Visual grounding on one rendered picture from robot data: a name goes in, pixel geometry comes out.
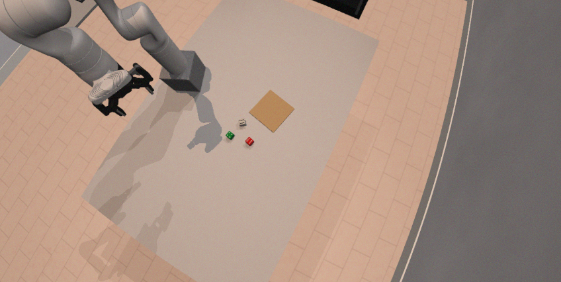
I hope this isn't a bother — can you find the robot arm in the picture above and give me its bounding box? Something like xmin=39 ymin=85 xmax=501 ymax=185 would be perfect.
xmin=0 ymin=0 xmax=187 ymax=105

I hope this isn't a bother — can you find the tan flat mat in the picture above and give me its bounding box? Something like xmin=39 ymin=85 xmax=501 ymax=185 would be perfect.
xmin=249 ymin=90 xmax=294 ymax=132

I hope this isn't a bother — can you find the red die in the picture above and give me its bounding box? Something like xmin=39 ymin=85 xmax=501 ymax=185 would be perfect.
xmin=245 ymin=137 xmax=254 ymax=146

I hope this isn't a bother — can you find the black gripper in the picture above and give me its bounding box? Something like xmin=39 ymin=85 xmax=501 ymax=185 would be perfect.
xmin=93 ymin=63 xmax=154 ymax=117

